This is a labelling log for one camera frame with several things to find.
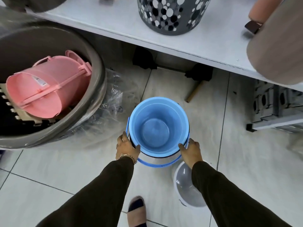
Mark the dark grey plastic tub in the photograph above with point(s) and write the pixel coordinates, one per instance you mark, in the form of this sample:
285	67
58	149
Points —
35	2

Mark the person's right forearm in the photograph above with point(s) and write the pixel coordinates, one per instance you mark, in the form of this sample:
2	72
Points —
227	198

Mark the person's left hand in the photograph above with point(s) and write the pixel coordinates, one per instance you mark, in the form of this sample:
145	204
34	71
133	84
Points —
125	148

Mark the person's right thumb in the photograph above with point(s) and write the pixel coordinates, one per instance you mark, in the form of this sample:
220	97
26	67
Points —
181	147

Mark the grey plastic stool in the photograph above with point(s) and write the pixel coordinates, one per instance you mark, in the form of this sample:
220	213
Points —
275	106

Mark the person's beige shoe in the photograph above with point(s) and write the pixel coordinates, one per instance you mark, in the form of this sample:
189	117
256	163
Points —
137	213

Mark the person's left thumb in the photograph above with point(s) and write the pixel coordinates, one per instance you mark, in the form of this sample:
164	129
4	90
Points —
136	147

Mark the black rubber plunger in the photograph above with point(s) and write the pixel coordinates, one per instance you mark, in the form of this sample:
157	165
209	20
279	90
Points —
198	76

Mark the grey dotted laundry basket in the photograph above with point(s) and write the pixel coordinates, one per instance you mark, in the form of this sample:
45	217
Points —
171	14

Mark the white shelf board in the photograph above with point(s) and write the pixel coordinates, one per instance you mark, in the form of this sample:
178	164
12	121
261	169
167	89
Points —
123	28

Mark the white plastic bucket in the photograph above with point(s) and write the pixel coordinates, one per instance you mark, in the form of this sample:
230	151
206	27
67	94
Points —
187	186

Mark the large grey plastic tub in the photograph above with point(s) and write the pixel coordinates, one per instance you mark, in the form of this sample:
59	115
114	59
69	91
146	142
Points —
94	68

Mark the blue plastic bucket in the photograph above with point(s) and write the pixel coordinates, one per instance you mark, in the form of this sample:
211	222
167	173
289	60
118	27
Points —
159	126

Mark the person's left forearm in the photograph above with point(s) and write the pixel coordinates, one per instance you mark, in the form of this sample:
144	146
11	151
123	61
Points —
94	196

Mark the beige foam mat tiles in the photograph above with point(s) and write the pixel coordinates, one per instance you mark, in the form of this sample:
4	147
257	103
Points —
14	113

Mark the person's right hand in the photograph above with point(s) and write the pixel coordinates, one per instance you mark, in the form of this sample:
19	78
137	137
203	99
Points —
193	153

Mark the wood-pattern round bin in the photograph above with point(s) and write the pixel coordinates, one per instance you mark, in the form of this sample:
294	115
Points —
277	51

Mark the black shelf foot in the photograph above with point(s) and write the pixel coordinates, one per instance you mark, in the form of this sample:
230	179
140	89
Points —
144	58

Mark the pink plastic bucket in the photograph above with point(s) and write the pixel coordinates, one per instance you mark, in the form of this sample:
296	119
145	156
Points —
47	87

